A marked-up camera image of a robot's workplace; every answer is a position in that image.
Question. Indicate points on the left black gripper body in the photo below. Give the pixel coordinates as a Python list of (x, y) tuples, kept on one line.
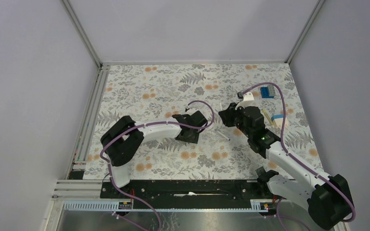
[(192, 138)]

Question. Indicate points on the blue grey toy blocks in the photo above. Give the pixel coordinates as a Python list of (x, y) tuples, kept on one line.
[(268, 92)]

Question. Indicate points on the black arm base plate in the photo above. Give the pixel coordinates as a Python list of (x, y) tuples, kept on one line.
[(193, 194)]

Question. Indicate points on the blue white eraser block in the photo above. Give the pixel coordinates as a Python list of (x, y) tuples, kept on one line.
[(277, 120)]

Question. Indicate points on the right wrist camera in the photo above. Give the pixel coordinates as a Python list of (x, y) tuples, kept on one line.
[(248, 100)]

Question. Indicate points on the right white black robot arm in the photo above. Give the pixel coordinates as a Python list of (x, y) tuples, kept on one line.
[(326, 198)]

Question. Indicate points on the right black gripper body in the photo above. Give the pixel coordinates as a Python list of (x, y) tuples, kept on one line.
[(234, 118)]

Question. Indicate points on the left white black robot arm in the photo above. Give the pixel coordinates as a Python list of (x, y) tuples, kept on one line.
[(123, 139)]

